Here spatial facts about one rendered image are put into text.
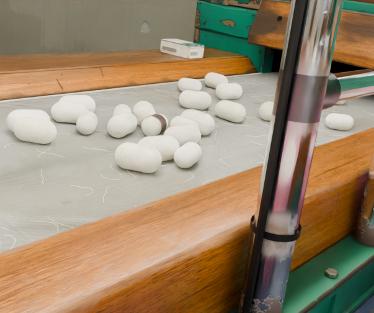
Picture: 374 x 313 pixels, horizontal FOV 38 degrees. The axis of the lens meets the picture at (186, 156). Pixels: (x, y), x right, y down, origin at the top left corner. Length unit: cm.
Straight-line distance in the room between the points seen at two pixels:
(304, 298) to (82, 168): 19
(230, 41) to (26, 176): 63
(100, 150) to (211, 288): 20
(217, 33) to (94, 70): 36
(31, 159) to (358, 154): 26
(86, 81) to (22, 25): 209
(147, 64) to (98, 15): 162
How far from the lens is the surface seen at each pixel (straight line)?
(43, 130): 45
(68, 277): 23
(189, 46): 82
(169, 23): 210
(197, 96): 61
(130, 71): 72
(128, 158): 41
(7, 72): 62
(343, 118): 62
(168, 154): 43
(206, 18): 100
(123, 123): 48
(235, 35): 96
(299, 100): 25
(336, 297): 36
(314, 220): 37
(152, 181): 40
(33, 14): 268
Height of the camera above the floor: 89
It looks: 19 degrees down
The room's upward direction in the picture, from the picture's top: 7 degrees clockwise
